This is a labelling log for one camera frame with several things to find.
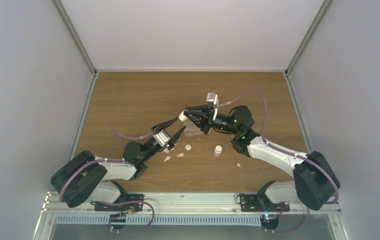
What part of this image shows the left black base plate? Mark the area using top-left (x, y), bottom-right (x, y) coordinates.
top-left (90, 193), bottom-right (145, 213)

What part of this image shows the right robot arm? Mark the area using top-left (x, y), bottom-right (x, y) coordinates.
top-left (178, 105), bottom-right (340, 211)

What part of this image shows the white slotted cable duct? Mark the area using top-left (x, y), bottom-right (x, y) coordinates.
top-left (54, 213), bottom-right (261, 227)

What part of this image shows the white pill fragments pile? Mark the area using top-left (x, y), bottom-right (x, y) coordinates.
top-left (163, 148), bottom-right (184, 162)

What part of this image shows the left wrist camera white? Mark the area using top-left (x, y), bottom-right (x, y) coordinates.
top-left (153, 129), bottom-right (171, 147)

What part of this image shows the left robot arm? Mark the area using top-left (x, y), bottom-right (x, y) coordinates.
top-left (50, 116), bottom-right (187, 208)

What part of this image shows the capped white pill bottle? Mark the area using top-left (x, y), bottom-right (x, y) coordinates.
top-left (214, 145), bottom-right (223, 157)

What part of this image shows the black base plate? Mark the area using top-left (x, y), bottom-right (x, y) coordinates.
top-left (90, 193), bottom-right (145, 213)
top-left (236, 193), bottom-right (290, 213)

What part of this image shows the aluminium front rail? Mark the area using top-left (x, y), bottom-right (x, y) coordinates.
top-left (42, 191), bottom-right (342, 215)

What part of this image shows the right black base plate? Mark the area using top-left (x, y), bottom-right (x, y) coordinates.
top-left (236, 193), bottom-right (290, 213)

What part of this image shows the clear plastic pill organizer box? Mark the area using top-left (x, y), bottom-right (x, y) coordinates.
top-left (183, 120), bottom-right (203, 137)

